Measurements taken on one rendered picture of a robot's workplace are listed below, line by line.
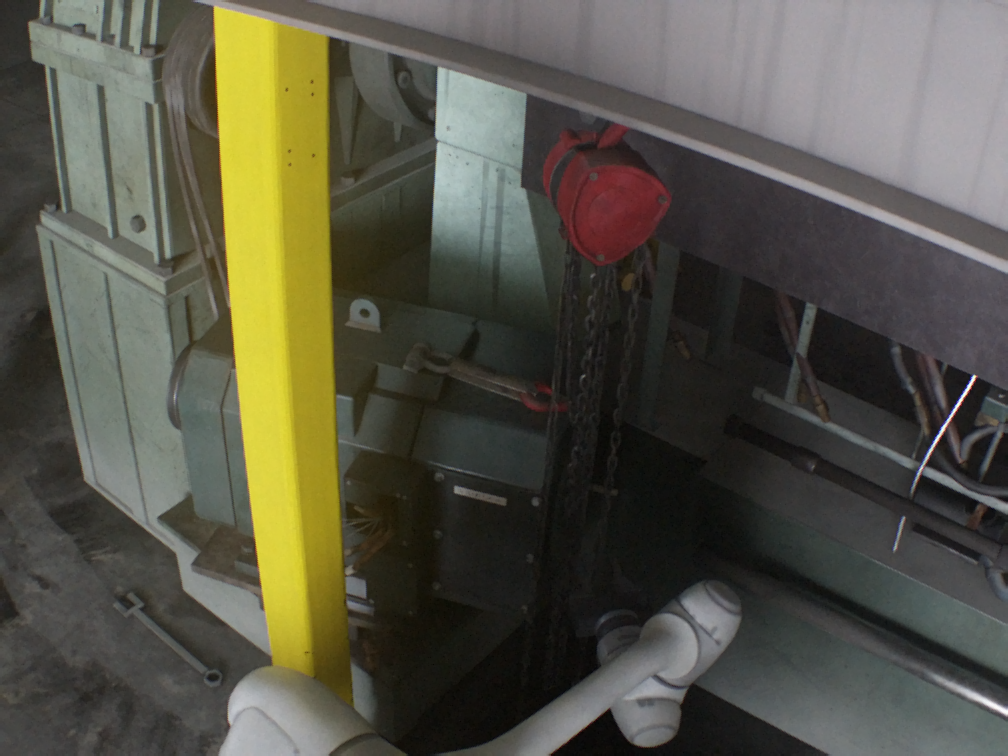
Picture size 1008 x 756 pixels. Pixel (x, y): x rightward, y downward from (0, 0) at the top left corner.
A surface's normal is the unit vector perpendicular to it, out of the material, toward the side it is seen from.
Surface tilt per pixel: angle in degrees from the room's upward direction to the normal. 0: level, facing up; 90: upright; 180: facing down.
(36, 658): 0
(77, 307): 90
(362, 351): 0
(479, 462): 45
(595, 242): 90
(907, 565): 0
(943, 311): 90
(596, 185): 90
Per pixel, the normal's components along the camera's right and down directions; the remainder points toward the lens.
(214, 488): -0.32, 0.53
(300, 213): 0.79, 0.38
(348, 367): 0.04, -0.82
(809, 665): -0.62, 0.43
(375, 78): -0.60, 0.65
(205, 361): -0.19, -0.20
